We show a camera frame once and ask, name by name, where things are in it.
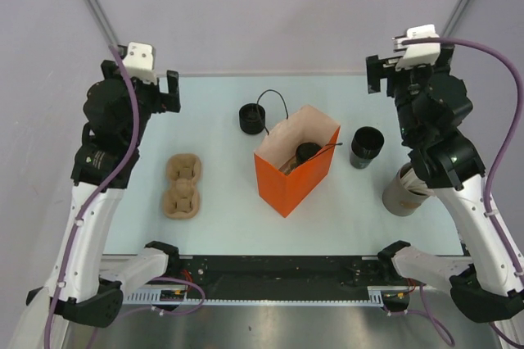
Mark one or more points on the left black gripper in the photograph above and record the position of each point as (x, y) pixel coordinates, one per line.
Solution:
(160, 99)

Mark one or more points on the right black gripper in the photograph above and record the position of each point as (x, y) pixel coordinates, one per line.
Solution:
(427, 70)

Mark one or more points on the stack of black cups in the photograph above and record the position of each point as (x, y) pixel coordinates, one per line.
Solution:
(365, 146)

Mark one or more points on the stack of black lids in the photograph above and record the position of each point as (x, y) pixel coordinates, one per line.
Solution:
(251, 118)

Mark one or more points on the black coffee cup lid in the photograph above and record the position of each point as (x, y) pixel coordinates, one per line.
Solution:
(306, 151)

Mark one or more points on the brown cup carrier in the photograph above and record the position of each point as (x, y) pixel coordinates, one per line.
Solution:
(289, 166)
(181, 200)

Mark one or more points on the orange paper bag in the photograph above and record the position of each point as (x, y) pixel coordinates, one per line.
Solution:
(285, 192)

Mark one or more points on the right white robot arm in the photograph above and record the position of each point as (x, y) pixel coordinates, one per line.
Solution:
(488, 288)

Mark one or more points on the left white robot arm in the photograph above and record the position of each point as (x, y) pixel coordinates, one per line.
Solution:
(101, 172)

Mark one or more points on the grey straw holder cup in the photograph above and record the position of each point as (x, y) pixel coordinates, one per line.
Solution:
(398, 199)

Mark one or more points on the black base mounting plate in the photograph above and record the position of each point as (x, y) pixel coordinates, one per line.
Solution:
(256, 275)

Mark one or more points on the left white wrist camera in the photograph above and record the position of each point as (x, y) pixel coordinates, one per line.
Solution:
(139, 62)

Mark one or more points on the white slotted cable duct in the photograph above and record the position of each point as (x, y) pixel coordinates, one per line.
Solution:
(373, 296)

